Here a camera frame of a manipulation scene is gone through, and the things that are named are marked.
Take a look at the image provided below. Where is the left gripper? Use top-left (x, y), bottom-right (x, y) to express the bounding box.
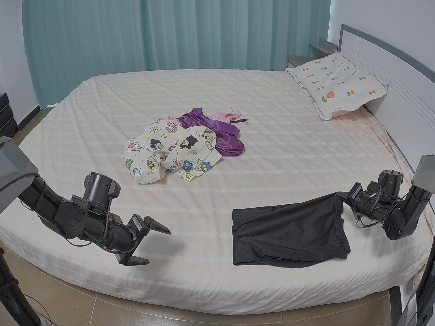
top-left (102, 213), bottom-right (172, 267)

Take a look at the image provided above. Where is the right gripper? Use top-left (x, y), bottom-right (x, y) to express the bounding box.
top-left (347, 182), bottom-right (379, 221)

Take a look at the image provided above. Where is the black T-shirt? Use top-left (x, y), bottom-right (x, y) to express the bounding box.
top-left (232, 196), bottom-right (351, 269)

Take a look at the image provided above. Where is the bed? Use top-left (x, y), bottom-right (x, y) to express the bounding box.
top-left (0, 24), bottom-right (435, 326)

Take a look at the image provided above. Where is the white printed pyjama garment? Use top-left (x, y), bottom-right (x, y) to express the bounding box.
top-left (123, 116), bottom-right (222, 185)

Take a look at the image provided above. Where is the white printed pillow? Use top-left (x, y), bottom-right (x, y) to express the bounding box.
top-left (285, 52), bottom-right (389, 121)

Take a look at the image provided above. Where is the purple garment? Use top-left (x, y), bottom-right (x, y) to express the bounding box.
top-left (178, 107), bottom-right (246, 157)

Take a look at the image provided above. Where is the pink garment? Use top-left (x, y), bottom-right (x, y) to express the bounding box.
top-left (209, 107), bottom-right (250, 124)

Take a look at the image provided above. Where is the grey bedside table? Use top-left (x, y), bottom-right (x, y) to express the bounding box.
top-left (288, 38), bottom-right (338, 68)

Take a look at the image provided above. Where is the blue-green curtain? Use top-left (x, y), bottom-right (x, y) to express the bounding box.
top-left (22, 0), bottom-right (332, 109)

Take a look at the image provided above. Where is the thin black cable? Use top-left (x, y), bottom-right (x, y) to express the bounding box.
top-left (22, 293), bottom-right (51, 326)

